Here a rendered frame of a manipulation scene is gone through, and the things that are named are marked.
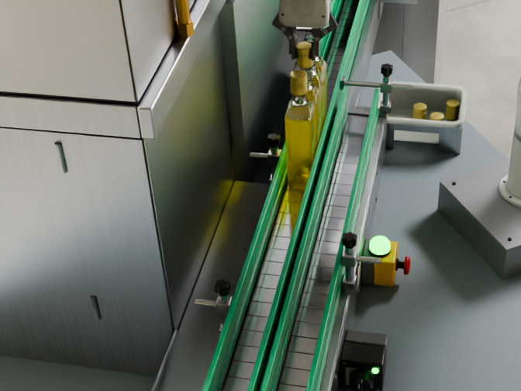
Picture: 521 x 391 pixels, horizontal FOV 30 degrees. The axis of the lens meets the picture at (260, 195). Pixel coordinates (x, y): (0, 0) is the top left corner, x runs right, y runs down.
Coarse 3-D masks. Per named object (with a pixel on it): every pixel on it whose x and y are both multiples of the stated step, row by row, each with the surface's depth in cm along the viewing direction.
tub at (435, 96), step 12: (408, 84) 250; (420, 84) 250; (432, 84) 250; (396, 96) 253; (408, 96) 252; (420, 96) 251; (432, 96) 251; (444, 96) 250; (456, 96) 249; (396, 108) 254; (408, 108) 254; (432, 108) 252; (444, 108) 252; (396, 120) 238; (408, 120) 238; (420, 120) 237; (432, 120) 237; (444, 120) 249; (456, 120) 249
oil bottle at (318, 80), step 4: (316, 72) 210; (320, 72) 211; (312, 76) 209; (316, 76) 209; (320, 76) 210; (312, 80) 209; (316, 80) 209; (320, 80) 210; (312, 84) 209; (316, 84) 209; (320, 84) 210; (320, 88) 210; (320, 92) 210; (320, 96) 211; (320, 100) 211; (320, 104) 212; (320, 108) 213; (324, 108) 218; (324, 112) 218; (324, 116) 219; (324, 120) 220
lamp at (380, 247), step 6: (372, 240) 203; (378, 240) 203; (384, 240) 203; (372, 246) 202; (378, 246) 202; (384, 246) 202; (390, 246) 204; (372, 252) 203; (378, 252) 202; (384, 252) 202
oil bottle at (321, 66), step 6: (318, 60) 214; (324, 60) 216; (318, 66) 213; (324, 66) 215; (324, 72) 216; (324, 78) 217; (324, 84) 217; (324, 90) 218; (324, 96) 219; (324, 102) 220
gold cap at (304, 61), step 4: (300, 44) 200; (304, 44) 200; (308, 44) 200; (296, 48) 199; (300, 48) 199; (304, 48) 199; (308, 48) 198; (296, 52) 200; (300, 52) 199; (304, 52) 198; (308, 52) 199; (296, 56) 201; (300, 56) 199; (304, 56) 199; (308, 56) 199; (300, 60) 200; (304, 60) 200; (308, 60) 200; (296, 64) 202; (300, 64) 201; (304, 64) 200; (308, 64) 200; (312, 64) 201
